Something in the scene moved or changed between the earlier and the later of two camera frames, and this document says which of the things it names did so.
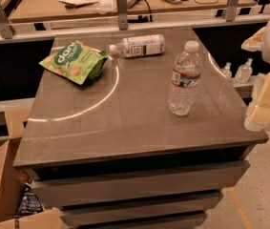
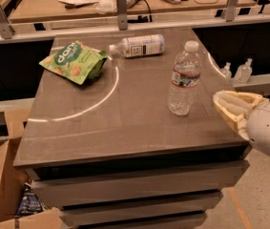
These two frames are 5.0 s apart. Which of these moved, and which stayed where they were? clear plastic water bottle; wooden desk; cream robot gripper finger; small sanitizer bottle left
Moved: cream robot gripper finger
Stayed: clear plastic water bottle; small sanitizer bottle left; wooden desk
